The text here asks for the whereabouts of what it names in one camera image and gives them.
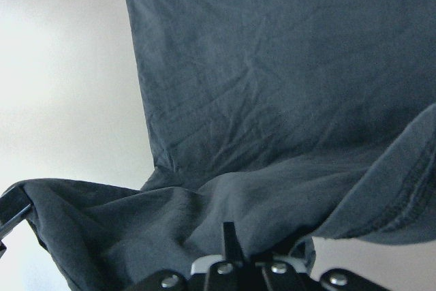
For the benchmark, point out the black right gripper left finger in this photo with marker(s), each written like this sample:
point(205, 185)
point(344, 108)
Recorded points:
point(224, 275)

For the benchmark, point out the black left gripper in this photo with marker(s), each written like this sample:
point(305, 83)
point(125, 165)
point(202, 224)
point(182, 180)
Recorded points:
point(15, 207)

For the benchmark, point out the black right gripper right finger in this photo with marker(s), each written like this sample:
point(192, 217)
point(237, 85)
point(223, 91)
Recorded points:
point(278, 272)

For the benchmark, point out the black t-shirt with print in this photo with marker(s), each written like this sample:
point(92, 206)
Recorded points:
point(290, 118)

